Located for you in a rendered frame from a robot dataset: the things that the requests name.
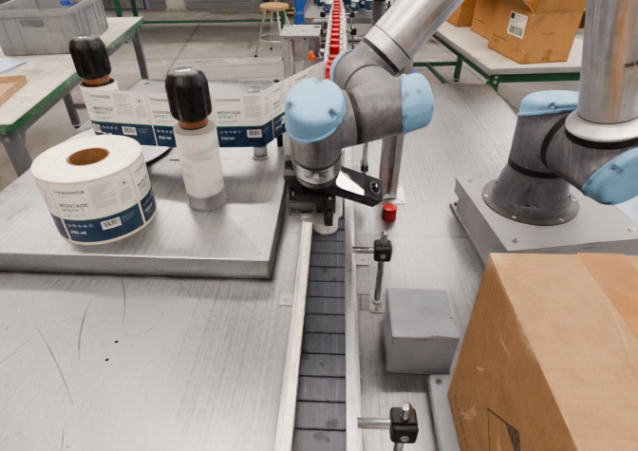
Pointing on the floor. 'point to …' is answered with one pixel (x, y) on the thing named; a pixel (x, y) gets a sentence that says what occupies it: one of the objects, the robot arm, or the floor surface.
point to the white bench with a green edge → (54, 87)
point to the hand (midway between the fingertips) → (330, 218)
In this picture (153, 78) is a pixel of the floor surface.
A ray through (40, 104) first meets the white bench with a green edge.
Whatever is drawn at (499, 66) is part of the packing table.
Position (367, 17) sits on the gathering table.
